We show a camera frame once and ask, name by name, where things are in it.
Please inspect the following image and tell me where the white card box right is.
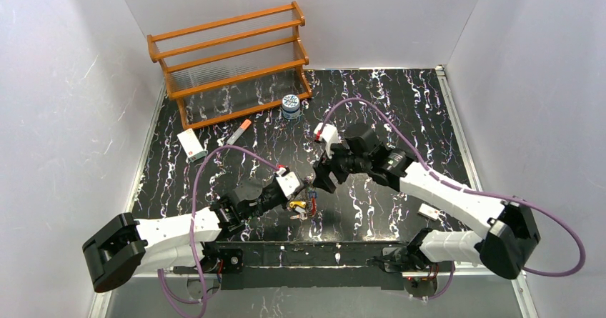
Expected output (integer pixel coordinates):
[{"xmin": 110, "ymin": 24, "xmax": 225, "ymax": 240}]
[{"xmin": 417, "ymin": 204, "xmax": 440, "ymax": 221}]

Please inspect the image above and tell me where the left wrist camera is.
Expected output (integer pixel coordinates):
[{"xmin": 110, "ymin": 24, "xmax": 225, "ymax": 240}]
[{"xmin": 274, "ymin": 167, "xmax": 304, "ymax": 199}]

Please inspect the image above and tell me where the purple cable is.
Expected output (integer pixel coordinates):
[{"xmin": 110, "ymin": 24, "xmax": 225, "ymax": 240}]
[
  {"xmin": 322, "ymin": 97, "xmax": 587, "ymax": 302},
  {"xmin": 157, "ymin": 146, "xmax": 287, "ymax": 318}
]

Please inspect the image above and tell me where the red handled keyring with keys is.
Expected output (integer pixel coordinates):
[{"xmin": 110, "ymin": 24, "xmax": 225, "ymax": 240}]
[{"xmin": 287, "ymin": 189, "xmax": 317, "ymax": 221}]

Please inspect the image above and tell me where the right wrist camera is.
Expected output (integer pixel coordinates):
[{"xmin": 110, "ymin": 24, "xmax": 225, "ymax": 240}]
[{"xmin": 314, "ymin": 123, "xmax": 340, "ymax": 159}]

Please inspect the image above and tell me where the aluminium frame rail front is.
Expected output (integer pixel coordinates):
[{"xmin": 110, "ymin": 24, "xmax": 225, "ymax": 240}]
[{"xmin": 96, "ymin": 242, "xmax": 527, "ymax": 279}]

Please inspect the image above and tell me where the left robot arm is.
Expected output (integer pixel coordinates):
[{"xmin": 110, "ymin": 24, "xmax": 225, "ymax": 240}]
[{"xmin": 82, "ymin": 172, "xmax": 311, "ymax": 293}]

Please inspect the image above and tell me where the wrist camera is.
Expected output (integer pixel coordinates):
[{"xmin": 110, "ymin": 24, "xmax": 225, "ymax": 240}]
[
  {"xmin": 314, "ymin": 123, "xmax": 340, "ymax": 159},
  {"xmin": 274, "ymin": 167, "xmax": 304, "ymax": 199}
]

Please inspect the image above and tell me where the orange wooden shelf rack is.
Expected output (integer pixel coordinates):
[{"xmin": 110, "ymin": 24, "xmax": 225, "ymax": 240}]
[{"xmin": 146, "ymin": 1, "xmax": 313, "ymax": 129}]

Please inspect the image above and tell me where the small blue patterned tin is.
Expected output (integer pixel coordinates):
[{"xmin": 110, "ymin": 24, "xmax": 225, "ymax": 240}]
[{"xmin": 281, "ymin": 94, "xmax": 301, "ymax": 120}]

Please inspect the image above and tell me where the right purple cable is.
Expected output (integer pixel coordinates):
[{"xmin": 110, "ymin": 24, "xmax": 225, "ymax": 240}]
[{"xmin": 322, "ymin": 97, "xmax": 587, "ymax": 302}]

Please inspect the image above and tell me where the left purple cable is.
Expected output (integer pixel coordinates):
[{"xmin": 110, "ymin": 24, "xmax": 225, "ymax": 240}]
[{"xmin": 157, "ymin": 146, "xmax": 287, "ymax": 318}]

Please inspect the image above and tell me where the orange capped marker pen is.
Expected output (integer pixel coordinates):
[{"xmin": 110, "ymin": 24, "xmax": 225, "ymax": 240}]
[{"xmin": 226, "ymin": 119, "xmax": 252, "ymax": 145}]

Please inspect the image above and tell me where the white card box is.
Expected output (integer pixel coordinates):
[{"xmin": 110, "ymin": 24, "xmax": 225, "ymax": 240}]
[
  {"xmin": 417, "ymin": 204, "xmax": 440, "ymax": 221},
  {"xmin": 177, "ymin": 129, "xmax": 207, "ymax": 162}
]

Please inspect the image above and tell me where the white card box left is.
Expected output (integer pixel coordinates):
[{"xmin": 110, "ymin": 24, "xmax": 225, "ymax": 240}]
[{"xmin": 177, "ymin": 129, "xmax": 207, "ymax": 162}]

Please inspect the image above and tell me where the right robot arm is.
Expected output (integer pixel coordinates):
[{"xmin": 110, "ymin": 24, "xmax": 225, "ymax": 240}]
[{"xmin": 313, "ymin": 123, "xmax": 540, "ymax": 279}]

